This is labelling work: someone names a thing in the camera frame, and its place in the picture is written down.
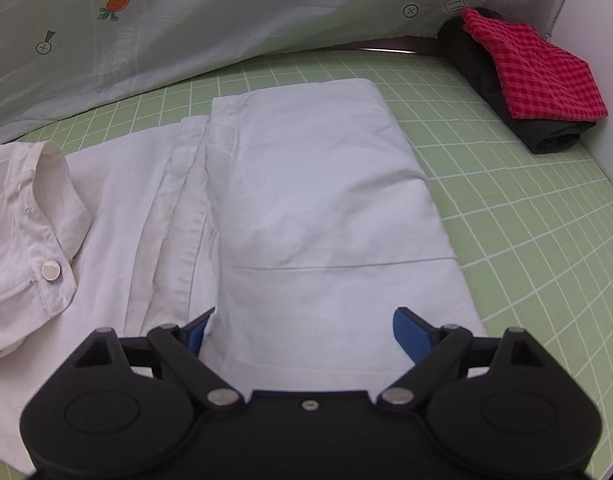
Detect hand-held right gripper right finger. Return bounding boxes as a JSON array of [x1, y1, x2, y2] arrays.
[[377, 306, 545, 408]]

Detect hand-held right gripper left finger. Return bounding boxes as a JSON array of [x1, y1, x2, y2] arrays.
[[71, 307, 244, 409]]

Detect white pants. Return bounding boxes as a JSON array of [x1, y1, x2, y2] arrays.
[[0, 78, 490, 476]]

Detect green grid mat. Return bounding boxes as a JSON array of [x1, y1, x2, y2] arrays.
[[0, 47, 613, 480]]

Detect black folded garment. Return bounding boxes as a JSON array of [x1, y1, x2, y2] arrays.
[[437, 7, 597, 155]]

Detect red checked cloth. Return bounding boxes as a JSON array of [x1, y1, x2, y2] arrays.
[[461, 7, 609, 123]]

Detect grey carrot print sheet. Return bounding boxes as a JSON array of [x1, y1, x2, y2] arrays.
[[0, 0, 582, 133]]

